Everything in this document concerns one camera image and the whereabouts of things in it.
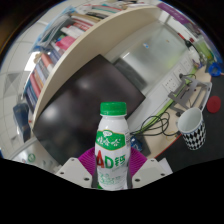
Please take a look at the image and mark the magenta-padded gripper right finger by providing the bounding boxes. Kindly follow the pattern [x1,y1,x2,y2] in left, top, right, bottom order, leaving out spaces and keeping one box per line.
[128,147,174,190]

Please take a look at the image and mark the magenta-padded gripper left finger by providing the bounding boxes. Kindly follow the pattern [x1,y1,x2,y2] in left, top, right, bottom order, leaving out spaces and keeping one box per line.
[54,147,99,189]

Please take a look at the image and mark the white drink bottle green cap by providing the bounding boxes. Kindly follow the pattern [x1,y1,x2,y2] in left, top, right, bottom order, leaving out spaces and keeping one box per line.
[94,101,132,192]

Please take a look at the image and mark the small blue box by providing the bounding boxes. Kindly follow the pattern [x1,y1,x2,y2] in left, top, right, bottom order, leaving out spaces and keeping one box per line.
[130,135,146,153]

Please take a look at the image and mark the black desk mat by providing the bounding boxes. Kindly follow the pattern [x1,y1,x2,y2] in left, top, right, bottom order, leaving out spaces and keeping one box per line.
[155,99,224,174]

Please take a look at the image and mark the black white diamond-pattern mug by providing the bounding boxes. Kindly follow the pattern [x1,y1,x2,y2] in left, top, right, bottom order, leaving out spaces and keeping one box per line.
[176,107,207,151]

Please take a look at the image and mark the black computer monitor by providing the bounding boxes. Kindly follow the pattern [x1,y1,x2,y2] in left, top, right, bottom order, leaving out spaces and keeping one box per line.
[32,54,147,166]

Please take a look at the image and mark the dark blue box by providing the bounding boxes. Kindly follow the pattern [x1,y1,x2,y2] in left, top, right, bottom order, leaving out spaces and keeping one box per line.
[12,103,32,143]

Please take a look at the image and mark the grey metal laptop stand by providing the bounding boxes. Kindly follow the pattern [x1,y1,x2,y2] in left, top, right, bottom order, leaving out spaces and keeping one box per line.
[167,73,213,113]

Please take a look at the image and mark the flat round red coaster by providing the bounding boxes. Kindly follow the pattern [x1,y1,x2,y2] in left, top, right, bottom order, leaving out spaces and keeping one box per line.
[206,95,222,114]

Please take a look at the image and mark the white shelf with books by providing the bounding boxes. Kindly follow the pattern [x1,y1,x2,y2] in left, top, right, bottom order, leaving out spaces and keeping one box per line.
[23,1,168,129]

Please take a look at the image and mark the purple hanging banner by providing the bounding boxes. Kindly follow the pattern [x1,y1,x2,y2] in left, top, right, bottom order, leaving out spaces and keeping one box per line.
[156,1,195,25]

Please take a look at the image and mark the black cables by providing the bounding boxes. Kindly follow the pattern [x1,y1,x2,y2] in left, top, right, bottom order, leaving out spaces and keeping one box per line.
[130,111,180,138]

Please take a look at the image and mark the white wall sockets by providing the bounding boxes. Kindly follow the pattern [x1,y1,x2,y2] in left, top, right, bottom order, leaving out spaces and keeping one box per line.
[162,54,192,98]

